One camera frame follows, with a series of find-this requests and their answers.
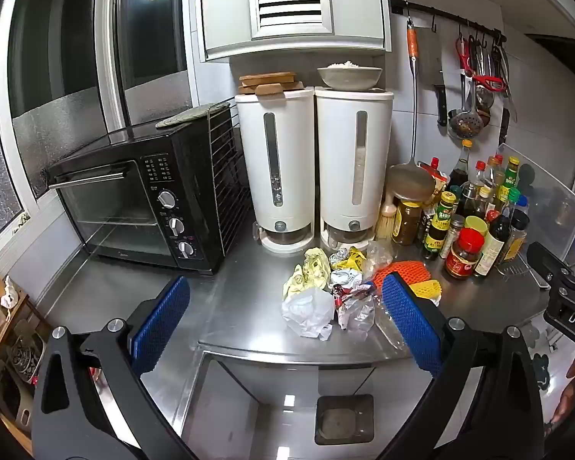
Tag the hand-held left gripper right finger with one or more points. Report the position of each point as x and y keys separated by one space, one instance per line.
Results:
x=410 y=326

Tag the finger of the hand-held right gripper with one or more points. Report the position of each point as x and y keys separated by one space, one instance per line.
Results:
x=548 y=263

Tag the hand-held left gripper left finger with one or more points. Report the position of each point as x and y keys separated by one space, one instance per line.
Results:
x=160 y=328

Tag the clear plastic packaging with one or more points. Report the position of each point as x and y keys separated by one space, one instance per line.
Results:
x=388 y=328

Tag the yellow foam net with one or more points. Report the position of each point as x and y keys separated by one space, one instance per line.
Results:
x=426 y=290

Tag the silver foil wrapper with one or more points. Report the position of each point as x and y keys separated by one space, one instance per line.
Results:
x=357 y=316

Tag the orange foam net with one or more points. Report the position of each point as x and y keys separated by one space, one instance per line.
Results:
x=407 y=268

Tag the red and silver snack wrapper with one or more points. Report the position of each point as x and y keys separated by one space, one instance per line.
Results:
x=352 y=291

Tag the clear plastic bag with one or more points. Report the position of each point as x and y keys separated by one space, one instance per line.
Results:
x=376 y=258

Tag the white wrapper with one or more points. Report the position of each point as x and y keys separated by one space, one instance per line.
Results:
x=345 y=278

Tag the yellow wrapper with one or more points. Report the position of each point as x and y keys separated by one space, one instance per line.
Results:
x=354 y=259

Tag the foil ball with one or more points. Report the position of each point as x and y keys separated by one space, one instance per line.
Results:
x=338 y=259

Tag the white plastic bag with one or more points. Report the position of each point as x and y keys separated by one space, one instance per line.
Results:
x=306 y=311

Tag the yellow-green plastic bag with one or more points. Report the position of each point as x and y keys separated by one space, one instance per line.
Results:
x=311 y=268

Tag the grey trash bin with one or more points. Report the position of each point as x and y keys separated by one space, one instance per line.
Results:
x=344 y=421

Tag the clear splash guard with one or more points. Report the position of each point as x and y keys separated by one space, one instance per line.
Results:
x=551 y=201

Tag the black cat sticker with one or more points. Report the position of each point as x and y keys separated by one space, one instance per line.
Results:
x=542 y=373

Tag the group of condiment bottles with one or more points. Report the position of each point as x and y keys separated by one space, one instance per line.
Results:
x=465 y=254

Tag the black toaster oven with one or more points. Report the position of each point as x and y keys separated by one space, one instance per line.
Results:
x=124 y=201

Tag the dark patterned bowl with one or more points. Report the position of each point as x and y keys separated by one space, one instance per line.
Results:
x=24 y=362

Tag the black hanging utensil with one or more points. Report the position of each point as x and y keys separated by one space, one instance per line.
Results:
x=504 y=127

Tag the wooden shelf unit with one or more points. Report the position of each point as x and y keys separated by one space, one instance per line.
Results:
x=0 y=335

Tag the metal slotted ladle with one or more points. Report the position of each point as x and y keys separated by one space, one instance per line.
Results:
x=465 y=124

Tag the white rice dispenser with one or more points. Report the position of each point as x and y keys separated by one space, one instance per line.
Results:
x=249 y=163
x=335 y=163

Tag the red scissors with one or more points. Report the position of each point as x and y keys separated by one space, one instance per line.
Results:
x=488 y=80

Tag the grey-green oven mitt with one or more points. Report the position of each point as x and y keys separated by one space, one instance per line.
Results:
x=184 y=116

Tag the grey bowl of rice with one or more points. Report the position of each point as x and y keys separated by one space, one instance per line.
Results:
x=350 y=76

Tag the wooden board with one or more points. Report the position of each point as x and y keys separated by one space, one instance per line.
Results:
x=268 y=77
x=280 y=88

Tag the window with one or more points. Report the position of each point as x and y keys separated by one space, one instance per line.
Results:
x=148 y=33

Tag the white cabinet with vent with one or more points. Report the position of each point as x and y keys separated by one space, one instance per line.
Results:
x=225 y=9

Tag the black wall rail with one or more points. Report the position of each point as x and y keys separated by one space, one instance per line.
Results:
x=441 y=13

